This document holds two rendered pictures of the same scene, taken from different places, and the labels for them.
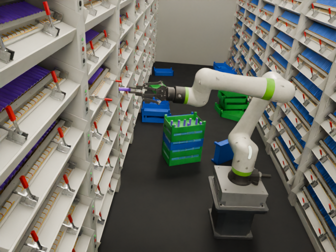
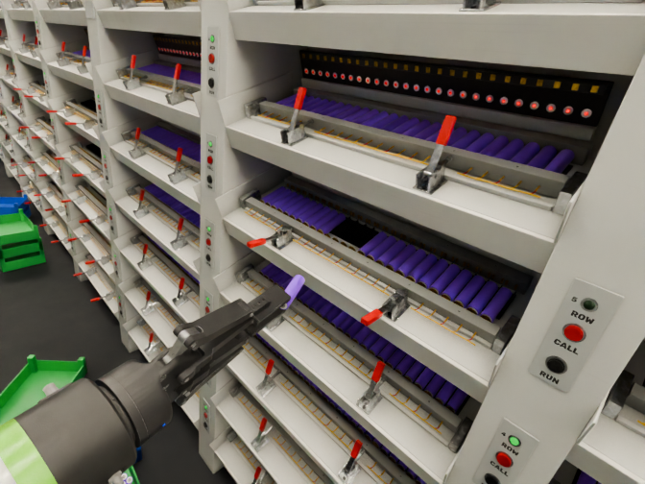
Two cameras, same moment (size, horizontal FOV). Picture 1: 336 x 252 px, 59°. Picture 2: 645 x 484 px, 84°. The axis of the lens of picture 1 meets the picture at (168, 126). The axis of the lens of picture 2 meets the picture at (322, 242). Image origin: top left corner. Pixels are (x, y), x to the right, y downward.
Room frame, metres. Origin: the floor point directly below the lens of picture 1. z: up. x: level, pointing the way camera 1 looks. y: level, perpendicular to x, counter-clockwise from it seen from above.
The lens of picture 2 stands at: (1.77, -0.08, 1.22)
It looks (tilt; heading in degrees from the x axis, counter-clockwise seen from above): 24 degrees down; 130
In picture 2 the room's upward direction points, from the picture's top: 9 degrees clockwise
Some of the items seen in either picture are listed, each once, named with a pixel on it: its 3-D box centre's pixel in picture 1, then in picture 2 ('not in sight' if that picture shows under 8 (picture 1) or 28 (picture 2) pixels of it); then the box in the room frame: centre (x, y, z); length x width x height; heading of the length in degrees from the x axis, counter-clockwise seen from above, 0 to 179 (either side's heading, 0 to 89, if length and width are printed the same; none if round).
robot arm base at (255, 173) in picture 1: (249, 175); not in sight; (1.50, -0.52, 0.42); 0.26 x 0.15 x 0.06; 89
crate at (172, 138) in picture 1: (183, 130); not in sight; (2.26, -0.14, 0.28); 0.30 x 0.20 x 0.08; 112
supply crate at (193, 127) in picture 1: (184, 122); not in sight; (2.26, -0.14, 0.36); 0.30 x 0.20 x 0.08; 112
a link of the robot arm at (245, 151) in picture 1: (244, 156); not in sight; (1.51, -0.47, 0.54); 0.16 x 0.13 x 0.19; 5
